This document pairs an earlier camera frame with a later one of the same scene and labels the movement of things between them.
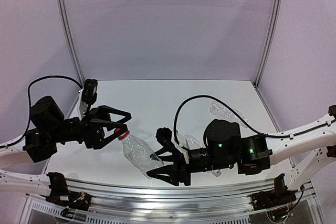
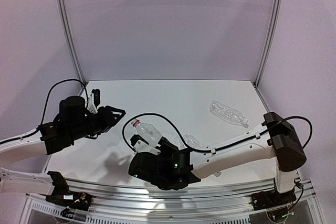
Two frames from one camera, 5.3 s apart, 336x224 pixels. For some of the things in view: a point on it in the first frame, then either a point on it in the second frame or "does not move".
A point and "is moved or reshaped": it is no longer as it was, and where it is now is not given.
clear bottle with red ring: x=137 y=153 is moved or reshaped
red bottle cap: x=123 y=136 to x=137 y=121
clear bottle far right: x=222 y=110 does not move
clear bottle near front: x=191 y=142 does not move
